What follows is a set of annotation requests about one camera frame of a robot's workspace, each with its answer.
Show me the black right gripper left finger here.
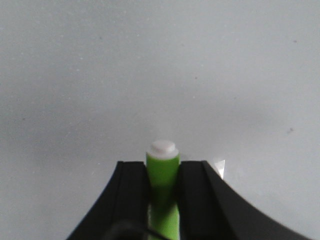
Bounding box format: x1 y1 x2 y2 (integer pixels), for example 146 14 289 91
68 161 150 240

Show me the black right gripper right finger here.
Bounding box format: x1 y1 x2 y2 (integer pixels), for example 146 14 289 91
176 160 307 240

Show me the green marker pen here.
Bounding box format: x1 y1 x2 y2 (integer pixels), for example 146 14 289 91
146 140 180 240

